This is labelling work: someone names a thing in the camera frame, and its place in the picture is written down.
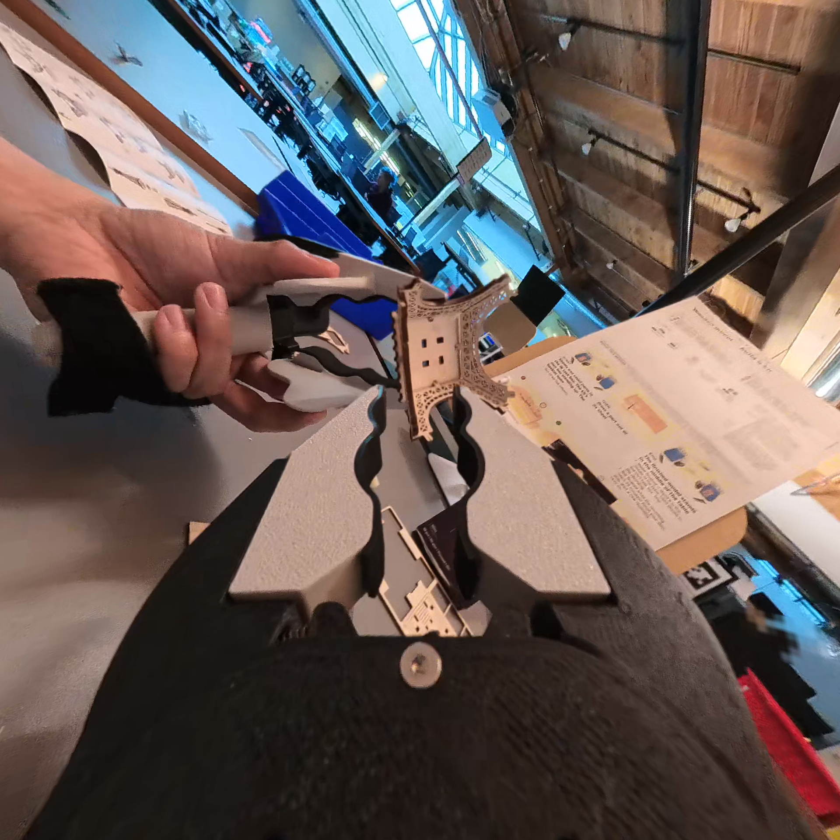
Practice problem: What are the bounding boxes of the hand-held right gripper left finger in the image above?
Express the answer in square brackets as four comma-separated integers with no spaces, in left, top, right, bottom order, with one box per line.
[227,386,388,618]

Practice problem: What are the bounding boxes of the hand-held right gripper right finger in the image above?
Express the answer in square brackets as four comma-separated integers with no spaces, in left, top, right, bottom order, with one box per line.
[453,386,616,608]

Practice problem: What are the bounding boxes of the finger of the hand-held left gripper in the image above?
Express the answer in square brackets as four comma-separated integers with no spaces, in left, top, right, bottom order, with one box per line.
[266,344,403,414]
[305,243,448,306]

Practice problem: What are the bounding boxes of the wooden lattice tower model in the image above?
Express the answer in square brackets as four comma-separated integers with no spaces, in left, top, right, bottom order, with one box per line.
[392,276,514,442]

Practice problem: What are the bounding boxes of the person's left forearm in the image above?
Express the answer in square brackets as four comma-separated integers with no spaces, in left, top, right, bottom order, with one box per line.
[0,134,106,296]

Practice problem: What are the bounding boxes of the grey desk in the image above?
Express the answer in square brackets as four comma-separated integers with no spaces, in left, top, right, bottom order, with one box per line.
[0,46,490,840]

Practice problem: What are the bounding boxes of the person's left hand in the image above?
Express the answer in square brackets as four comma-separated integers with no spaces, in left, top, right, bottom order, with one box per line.
[66,203,342,434]

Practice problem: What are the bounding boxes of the white flat base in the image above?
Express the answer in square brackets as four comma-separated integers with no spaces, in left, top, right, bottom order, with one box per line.
[428,453,471,506]

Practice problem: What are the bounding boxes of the dark puzzle box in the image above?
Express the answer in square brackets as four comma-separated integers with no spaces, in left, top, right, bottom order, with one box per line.
[416,508,475,605]

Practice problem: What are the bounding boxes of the blue plastic bin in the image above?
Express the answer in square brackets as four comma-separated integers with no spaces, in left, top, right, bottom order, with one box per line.
[255,169,421,341]

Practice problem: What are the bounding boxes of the black square board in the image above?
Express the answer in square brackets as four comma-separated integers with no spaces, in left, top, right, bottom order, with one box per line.
[511,264,567,327]

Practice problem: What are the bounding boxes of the black white printed marker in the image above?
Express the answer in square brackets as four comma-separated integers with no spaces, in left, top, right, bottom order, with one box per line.
[682,558,739,601]

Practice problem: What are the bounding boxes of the printed instruction sheet colour pictures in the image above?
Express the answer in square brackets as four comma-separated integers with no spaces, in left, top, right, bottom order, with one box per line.
[499,298,840,552]

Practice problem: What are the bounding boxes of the printed instruction sheet grey drawings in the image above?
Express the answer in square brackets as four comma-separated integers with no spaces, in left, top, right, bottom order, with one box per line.
[0,20,234,237]

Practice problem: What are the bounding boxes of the red plastic bin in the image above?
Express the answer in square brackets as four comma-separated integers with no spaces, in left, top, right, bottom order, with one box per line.
[735,669,840,821]

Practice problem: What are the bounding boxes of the black metal pole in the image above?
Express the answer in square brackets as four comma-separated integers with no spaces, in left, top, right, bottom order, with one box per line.
[633,167,840,319]

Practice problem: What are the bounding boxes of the empty wooden puzzle frame sheet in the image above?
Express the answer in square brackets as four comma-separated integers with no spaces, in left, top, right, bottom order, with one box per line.
[377,505,487,639]

